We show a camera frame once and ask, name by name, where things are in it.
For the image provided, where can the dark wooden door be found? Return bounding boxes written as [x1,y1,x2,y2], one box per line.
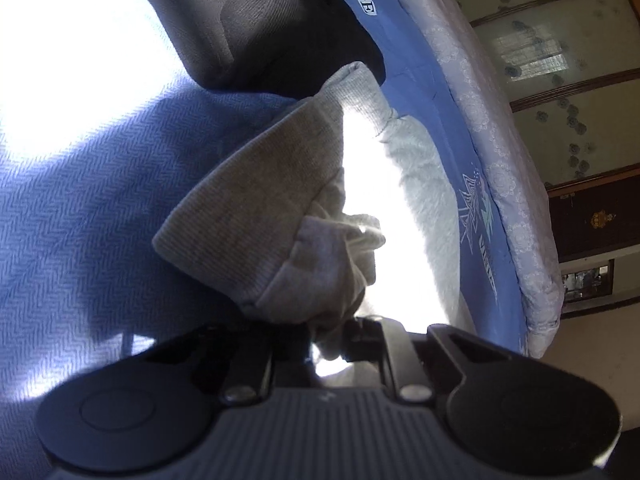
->
[547,164,640,262]

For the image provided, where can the frosted glass wardrobe doors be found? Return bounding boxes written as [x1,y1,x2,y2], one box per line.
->
[456,0,639,185]

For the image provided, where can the blue patterned bed sheet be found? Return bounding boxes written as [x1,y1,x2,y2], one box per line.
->
[0,0,530,406]

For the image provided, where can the white lavender quilt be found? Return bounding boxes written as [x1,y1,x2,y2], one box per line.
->
[399,0,564,359]

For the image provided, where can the light grey pants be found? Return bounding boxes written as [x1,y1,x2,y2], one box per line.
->
[152,63,473,359]

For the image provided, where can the dark grey black garment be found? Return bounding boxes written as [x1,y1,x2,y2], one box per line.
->
[148,0,386,100]

